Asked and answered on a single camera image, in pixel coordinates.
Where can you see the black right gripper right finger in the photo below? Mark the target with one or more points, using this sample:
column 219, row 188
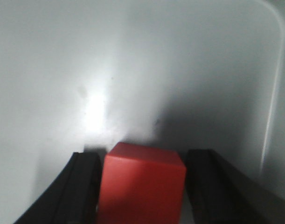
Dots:
column 221, row 194

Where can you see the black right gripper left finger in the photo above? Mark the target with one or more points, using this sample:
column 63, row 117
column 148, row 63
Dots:
column 72, row 197

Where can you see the red cube block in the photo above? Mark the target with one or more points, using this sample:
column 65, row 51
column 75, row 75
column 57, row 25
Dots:
column 141, row 185

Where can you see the grey metal tray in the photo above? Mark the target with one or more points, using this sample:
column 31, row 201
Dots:
column 176, row 74

